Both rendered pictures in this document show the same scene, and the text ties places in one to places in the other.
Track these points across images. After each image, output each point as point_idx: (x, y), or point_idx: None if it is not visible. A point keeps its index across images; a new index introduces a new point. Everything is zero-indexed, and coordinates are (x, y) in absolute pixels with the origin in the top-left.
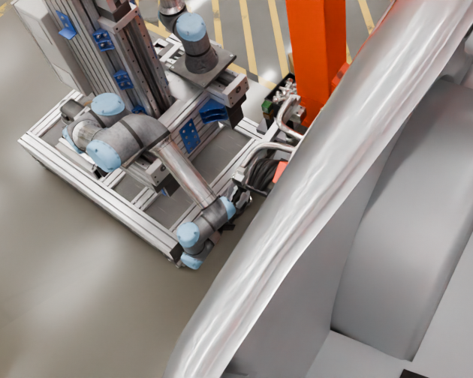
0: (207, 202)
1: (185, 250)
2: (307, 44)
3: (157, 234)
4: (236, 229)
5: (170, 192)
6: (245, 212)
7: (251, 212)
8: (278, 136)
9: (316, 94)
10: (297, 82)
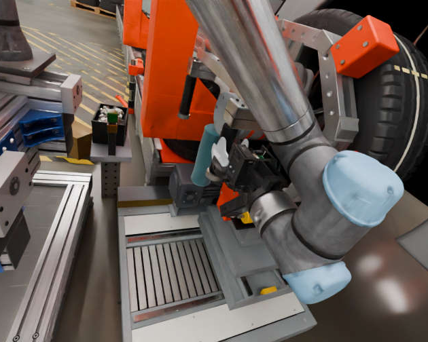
0: (312, 108)
1: (340, 250)
2: (179, 9)
3: None
4: (94, 286)
5: (15, 258)
6: (92, 264)
7: (98, 260)
8: (121, 155)
9: (172, 87)
10: (153, 74)
